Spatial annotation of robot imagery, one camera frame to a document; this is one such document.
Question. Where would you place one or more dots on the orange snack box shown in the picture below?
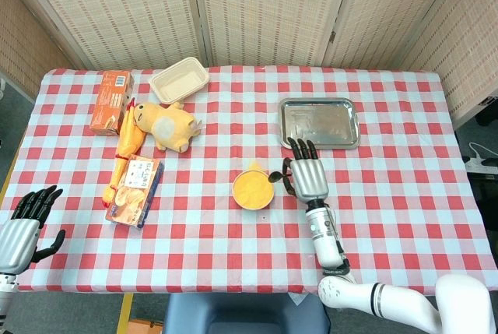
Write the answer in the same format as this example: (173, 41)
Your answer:
(109, 104)

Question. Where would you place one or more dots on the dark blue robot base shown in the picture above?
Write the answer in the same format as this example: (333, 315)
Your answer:
(241, 314)

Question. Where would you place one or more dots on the cream round bowl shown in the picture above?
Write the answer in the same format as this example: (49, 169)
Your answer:
(253, 208)

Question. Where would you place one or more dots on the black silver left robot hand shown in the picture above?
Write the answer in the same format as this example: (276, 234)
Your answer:
(17, 244)

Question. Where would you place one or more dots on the beige plastic food container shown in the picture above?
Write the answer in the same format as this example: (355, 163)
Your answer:
(179, 81)

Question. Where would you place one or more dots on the white power strip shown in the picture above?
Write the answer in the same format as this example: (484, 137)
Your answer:
(482, 163)

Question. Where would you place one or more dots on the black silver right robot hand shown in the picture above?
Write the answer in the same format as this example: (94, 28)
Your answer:
(309, 180)

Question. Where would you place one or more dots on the red white checked tablecloth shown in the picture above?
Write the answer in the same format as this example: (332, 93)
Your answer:
(218, 256)

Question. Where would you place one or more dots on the orange box on floor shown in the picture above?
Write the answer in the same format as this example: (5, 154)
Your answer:
(146, 327)

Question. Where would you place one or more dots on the yellow plush animal toy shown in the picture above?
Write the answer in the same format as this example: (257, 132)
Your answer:
(167, 127)

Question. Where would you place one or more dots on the rectangular stainless steel tray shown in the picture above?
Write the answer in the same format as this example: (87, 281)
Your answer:
(327, 120)

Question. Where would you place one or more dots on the blue orange cracker box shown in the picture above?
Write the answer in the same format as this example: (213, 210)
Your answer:
(134, 194)

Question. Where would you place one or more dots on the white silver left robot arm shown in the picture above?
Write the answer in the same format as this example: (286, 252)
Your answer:
(7, 295)

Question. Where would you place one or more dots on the yellow rubber chicken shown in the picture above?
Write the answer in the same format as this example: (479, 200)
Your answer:
(130, 135)

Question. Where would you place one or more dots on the yellow food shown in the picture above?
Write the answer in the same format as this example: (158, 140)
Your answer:
(251, 190)

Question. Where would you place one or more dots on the black equipment case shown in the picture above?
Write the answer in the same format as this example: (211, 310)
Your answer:
(488, 114)

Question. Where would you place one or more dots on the beige woven folding screen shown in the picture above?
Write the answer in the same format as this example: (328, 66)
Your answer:
(272, 11)

